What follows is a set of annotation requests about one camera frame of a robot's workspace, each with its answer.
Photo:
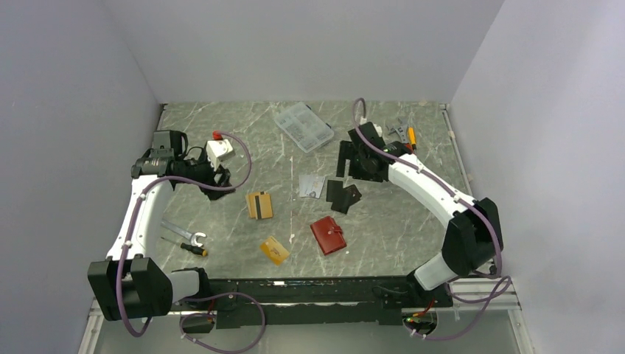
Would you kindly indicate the red leather card holder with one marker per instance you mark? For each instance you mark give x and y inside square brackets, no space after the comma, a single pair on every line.
[328,234]

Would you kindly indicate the single gold credit card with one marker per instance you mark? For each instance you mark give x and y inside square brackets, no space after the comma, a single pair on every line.
[274,250]

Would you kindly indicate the black yellow screwdriver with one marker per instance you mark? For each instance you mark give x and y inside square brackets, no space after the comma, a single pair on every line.
[195,250]

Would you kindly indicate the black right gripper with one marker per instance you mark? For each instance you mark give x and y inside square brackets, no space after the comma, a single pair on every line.
[346,151]

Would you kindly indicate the red adjustable wrench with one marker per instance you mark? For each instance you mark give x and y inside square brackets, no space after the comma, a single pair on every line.
[401,129]

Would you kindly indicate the gold credit card stack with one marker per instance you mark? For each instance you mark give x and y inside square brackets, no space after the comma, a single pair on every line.
[259,205]

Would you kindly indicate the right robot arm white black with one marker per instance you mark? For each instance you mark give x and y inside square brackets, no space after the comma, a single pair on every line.
[472,227]

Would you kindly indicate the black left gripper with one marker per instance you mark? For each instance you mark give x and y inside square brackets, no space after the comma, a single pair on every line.
[223,180]

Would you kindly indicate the clear plastic screw box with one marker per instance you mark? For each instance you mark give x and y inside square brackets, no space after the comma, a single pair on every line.
[304,127]

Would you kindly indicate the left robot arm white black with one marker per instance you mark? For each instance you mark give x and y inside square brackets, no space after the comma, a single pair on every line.
[129,278]

